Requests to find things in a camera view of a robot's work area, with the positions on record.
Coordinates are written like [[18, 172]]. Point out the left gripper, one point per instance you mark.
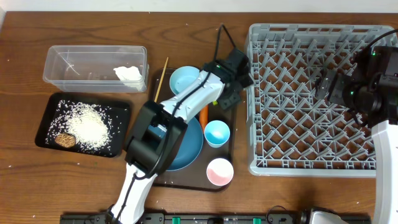
[[228, 102]]

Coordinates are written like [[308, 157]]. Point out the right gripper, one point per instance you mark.
[[336, 94]]

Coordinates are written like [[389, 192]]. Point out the light blue bowl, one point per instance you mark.
[[183, 77]]

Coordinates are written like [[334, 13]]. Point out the dark blue plate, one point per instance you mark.
[[190, 147]]

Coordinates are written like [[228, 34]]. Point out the white napkin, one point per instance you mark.
[[130, 76]]

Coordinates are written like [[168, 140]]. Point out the pile of white rice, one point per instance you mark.
[[91, 124]]

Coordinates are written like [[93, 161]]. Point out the brown walnut-like food piece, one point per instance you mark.
[[65, 140]]

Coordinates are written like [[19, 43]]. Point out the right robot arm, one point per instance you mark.
[[383, 126]]

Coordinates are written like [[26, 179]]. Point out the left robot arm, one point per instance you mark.
[[155, 138]]

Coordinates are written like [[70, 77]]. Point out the grey dishwasher rack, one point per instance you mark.
[[290, 132]]

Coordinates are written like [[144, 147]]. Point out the orange carrot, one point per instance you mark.
[[203, 117]]

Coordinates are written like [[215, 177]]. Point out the small blue cup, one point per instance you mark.
[[217, 133]]

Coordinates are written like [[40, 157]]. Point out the wooden chopstick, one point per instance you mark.
[[161, 80]]

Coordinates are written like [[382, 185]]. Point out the small pink cup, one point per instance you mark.
[[220, 172]]

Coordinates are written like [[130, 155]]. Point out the brown serving tray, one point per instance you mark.
[[194, 177]]

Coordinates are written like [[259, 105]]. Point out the black tray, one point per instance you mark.
[[123, 114]]

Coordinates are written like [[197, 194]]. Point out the clear plastic bin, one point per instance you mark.
[[89, 68]]

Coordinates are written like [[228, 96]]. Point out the black mounting rail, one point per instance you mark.
[[160, 218]]

